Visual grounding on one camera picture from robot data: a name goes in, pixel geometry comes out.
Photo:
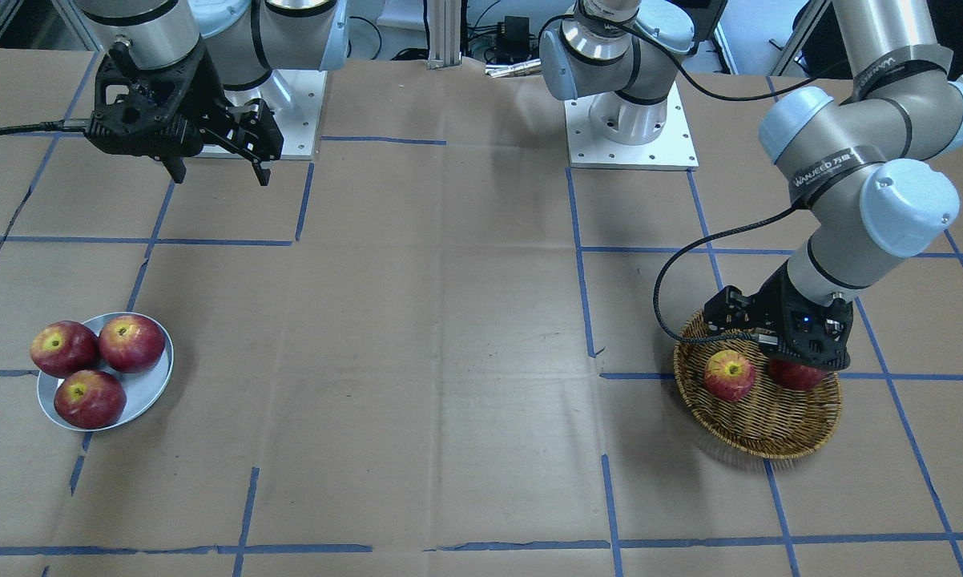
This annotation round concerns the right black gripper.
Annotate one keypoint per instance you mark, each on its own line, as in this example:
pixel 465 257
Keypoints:
pixel 206 98

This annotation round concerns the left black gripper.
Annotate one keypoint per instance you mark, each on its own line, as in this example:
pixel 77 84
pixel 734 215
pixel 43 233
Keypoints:
pixel 771 302

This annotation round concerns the yellow red apple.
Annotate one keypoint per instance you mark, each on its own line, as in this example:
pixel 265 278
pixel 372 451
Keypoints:
pixel 729 375

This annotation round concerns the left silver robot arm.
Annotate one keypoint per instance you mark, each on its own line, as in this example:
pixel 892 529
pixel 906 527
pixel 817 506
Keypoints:
pixel 859 166

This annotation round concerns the dark red apple in basket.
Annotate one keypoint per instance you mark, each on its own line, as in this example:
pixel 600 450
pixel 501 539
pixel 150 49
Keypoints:
pixel 796 377

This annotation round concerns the brown wicker basket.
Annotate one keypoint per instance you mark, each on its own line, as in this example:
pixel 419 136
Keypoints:
pixel 770 421

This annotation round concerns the red apple on plate far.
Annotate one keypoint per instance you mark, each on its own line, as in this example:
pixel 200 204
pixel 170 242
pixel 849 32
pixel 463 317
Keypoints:
pixel 131 343

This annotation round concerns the red apple on plate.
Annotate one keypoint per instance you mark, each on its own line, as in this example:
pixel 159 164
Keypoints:
pixel 90 399
pixel 65 347
pixel 131 343

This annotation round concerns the light blue plate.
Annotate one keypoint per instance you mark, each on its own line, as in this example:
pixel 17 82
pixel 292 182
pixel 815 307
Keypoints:
pixel 142 389

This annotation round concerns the red apple on plate middle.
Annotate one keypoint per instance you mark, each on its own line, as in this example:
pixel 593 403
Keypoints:
pixel 65 347

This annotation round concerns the red apple on plate outer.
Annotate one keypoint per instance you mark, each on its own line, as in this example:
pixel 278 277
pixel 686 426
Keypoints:
pixel 90 399

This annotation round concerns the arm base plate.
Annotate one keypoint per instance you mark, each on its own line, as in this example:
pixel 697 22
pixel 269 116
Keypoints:
pixel 296 98
pixel 606 132

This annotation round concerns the aluminium frame post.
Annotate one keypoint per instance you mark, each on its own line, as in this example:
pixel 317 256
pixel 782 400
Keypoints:
pixel 444 33

